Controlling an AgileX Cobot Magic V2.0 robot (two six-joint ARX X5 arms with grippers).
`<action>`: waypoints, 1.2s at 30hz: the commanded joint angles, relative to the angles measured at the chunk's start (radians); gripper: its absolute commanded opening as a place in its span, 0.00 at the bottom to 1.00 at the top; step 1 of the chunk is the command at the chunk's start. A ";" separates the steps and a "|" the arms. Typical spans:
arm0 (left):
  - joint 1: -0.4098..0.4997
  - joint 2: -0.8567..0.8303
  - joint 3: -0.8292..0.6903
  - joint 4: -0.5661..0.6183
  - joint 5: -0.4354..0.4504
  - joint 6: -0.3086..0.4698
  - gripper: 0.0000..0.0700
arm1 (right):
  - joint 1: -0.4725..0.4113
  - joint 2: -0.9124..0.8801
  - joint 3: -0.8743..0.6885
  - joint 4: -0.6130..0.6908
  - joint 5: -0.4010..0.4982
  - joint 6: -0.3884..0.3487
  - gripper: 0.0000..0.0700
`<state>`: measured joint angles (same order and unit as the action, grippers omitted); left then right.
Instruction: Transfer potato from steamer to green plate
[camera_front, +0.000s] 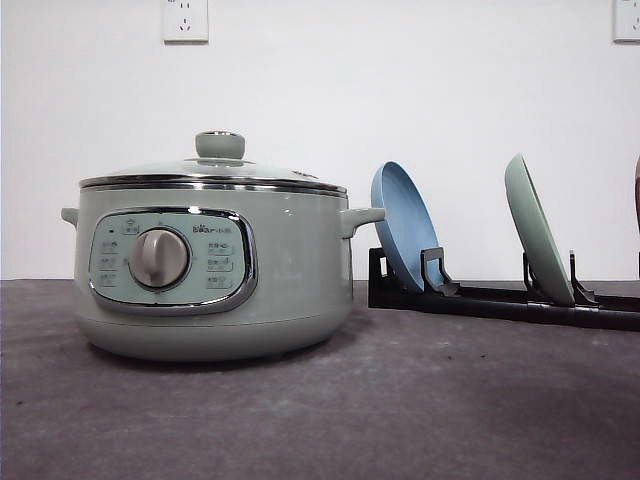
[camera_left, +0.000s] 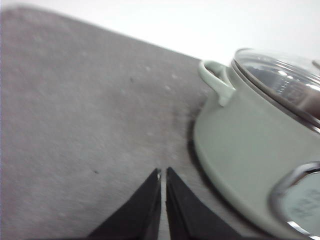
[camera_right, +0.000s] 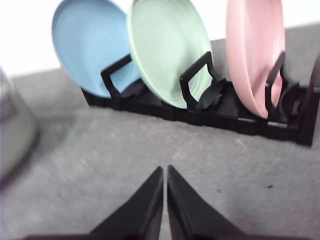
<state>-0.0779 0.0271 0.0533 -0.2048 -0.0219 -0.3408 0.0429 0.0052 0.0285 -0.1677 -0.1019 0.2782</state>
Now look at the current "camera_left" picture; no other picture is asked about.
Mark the green electric steamer pot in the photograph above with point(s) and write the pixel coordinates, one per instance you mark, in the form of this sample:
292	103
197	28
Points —
266	158

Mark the grey table cloth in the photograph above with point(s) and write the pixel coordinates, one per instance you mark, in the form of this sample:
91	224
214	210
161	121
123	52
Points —
86	116

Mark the glass steamer lid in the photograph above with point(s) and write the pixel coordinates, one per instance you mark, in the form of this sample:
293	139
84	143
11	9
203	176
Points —
292	81

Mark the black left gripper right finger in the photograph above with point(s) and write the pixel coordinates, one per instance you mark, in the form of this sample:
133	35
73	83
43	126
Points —
189	218

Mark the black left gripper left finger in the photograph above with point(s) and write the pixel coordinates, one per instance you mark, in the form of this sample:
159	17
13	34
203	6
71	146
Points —
139	218

